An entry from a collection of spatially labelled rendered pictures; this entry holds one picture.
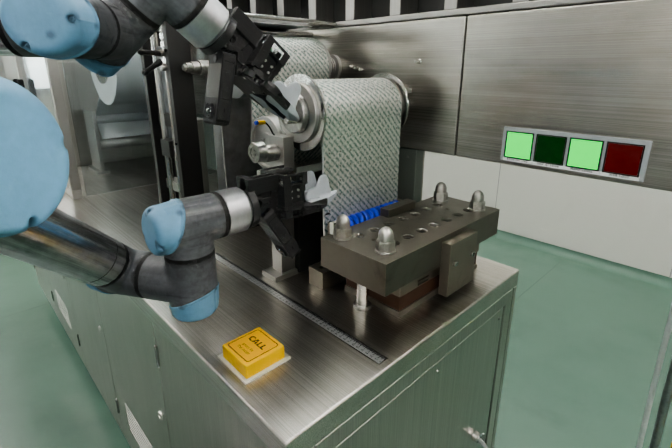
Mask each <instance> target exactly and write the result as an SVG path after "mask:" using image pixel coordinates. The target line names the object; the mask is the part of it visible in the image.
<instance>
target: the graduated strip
mask: <svg viewBox="0 0 672 448"><path fill-rule="evenodd" d="M215 257H216V260H217V261H219V262H220V263H222V264H223V265H225V266H226V267H228V268H229V269H231V270H233V271H234V272H236V273H237V274H239V275H240V276H242V277H243V278H245V279H246V280H248V281H250V282H251V283H253V284H254V285H256V286H257V287H259V288H260V289H262V290H264V291H265V292H267V293H268V294H270V295H271V296H273V297H274V298H276V299H277V300H279V301H281V302H282V303H284V304H285V305H287V306H288V307H290V308H291V309H293V310H294V311H296V312H298V313H299V314H301V315H302V316H304V317H305V318H307V319H308V320H310V321H312V322H313V323H315V324H316V325H318V326H319V327H321V328H322V329H324V330H325V331H327V332H329V333H330V334H332V335H333V336H335V337H336V338H338V339H339V340H341V341H343V342H344V343H346V344H347V345H349V346H350V347H352V348H353V349H355V350H356V351H358V352H360V353H361V354H363V355H364V356H366V357H367V358H369V359H370V360H372V361H373V362H375V363H377V364H378V365H380V364H382V363H383V362H384V361H386V360H387V359H388V358H387V357H385V356H384V355H382V354H380V353H379V352H377V351H376V350H374V349H372V348H371V347H369V346H368V345H366V344H364V343H363V342H361V341H359V340H358V339H356V338H355V337H353V336H351V335H350V334H348V333H347V332H345V331H343V330H342V329H340V328H338V327H337V326H335V325H334V324H332V323H330V322H329V321H327V320H326V319H324V318H322V317H321V316H319V315H317V314H316V313H314V312H313V311H311V310H309V309H308V308H306V307H305V306H303V305H301V304H300V303H298V302H296V301H295V300H293V299H292V298H290V297H288V296H287V295H285V294H283V293H282V292H280V291H279V290H277V289H275V288H274V287H272V286H271V285H269V284H267V283H266V282H264V281H262V280H261V279H259V278H258V277H256V276H254V275H253V274H251V273H250V272H248V271H246V270H245V269H243V268H241V267H240V266H238V265H237V264H235V263H233V262H232V261H230V260H229V259H227V258H225V257H224V256H222V255H220V254H219V253H217V252H215Z"/></svg>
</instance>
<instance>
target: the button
mask: <svg viewBox="0 0 672 448"><path fill-rule="evenodd" d="M222 348H223V357H224V358H225V359H226V360H227V361H228V362H229V363H230V364H231V365H232V366H233V367H234V368H235V369H237V370H238V371H239V372H240V373H241V374H242V375H243V376H244V377H245V378H246V379H248V378H250V377H251V376H253V375H255V374H257V373H258V372H260V371H262V370H264V369H265V368H267V367H269V366H271V365H272V364H274V363H276V362H278V361H279V360H281V359H283V358H284V357H285V354H284V346H283V345H282V344H281V343H280V342H278V341H277V340H276V339H275V338H273V337H272V336H271V335H269V334H268V333H267V332H265V331H264V330H263V329H261V328H260V327H258V328H256V329H254V330H252V331H250V332H248V333H246V334H244V335H242V336H240V337H238V338H236V339H233V340H231V341H229V342H227V343H225V344H223V346H222Z"/></svg>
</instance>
